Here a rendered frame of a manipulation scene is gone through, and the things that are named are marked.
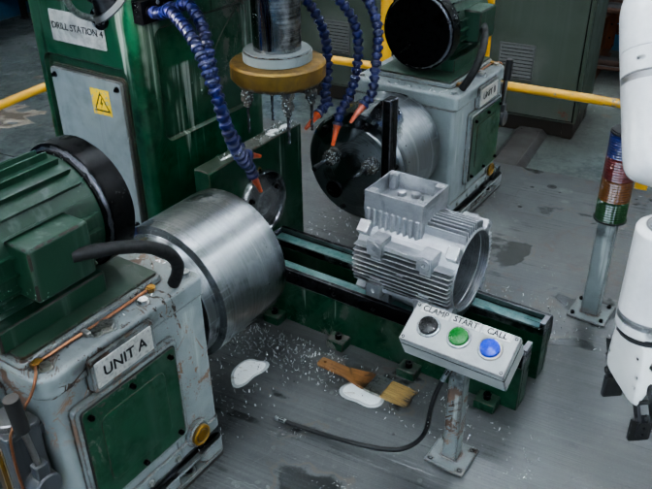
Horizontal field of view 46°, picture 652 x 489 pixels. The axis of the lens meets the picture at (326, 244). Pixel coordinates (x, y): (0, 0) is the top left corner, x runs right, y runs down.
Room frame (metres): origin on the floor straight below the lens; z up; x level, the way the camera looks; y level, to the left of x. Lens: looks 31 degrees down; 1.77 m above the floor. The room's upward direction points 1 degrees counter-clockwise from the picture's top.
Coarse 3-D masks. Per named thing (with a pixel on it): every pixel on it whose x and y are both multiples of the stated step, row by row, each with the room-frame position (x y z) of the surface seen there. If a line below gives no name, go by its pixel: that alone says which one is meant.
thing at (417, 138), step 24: (384, 96) 1.65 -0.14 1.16; (408, 96) 1.69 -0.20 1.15; (360, 120) 1.54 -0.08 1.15; (408, 120) 1.58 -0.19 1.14; (432, 120) 1.65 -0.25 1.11; (312, 144) 1.61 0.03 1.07; (336, 144) 1.57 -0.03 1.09; (360, 144) 1.53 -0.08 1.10; (408, 144) 1.52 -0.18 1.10; (432, 144) 1.59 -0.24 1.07; (312, 168) 1.60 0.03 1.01; (336, 168) 1.57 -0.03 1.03; (360, 168) 1.53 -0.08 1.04; (408, 168) 1.50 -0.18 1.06; (432, 168) 1.60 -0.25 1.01; (336, 192) 1.56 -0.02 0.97; (360, 192) 1.53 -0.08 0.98
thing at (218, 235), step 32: (224, 192) 1.18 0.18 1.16; (160, 224) 1.07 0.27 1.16; (192, 224) 1.08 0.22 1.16; (224, 224) 1.10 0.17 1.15; (256, 224) 1.13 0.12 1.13; (192, 256) 1.02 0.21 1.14; (224, 256) 1.04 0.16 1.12; (256, 256) 1.08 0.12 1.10; (224, 288) 1.00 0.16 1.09; (256, 288) 1.05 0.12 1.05; (224, 320) 0.99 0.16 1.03
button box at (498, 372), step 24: (432, 312) 0.94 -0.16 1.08; (408, 336) 0.92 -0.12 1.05; (432, 336) 0.91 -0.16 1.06; (480, 336) 0.89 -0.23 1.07; (504, 336) 0.88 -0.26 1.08; (432, 360) 0.90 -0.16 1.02; (456, 360) 0.87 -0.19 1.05; (480, 360) 0.86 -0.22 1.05; (504, 360) 0.85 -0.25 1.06; (504, 384) 0.83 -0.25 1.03
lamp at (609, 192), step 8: (608, 184) 1.30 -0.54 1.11; (616, 184) 1.29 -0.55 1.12; (624, 184) 1.29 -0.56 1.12; (632, 184) 1.29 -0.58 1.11; (600, 192) 1.32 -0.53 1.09; (608, 192) 1.29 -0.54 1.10; (616, 192) 1.29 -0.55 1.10; (624, 192) 1.29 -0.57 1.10; (608, 200) 1.29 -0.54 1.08; (616, 200) 1.29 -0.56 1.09; (624, 200) 1.29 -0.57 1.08
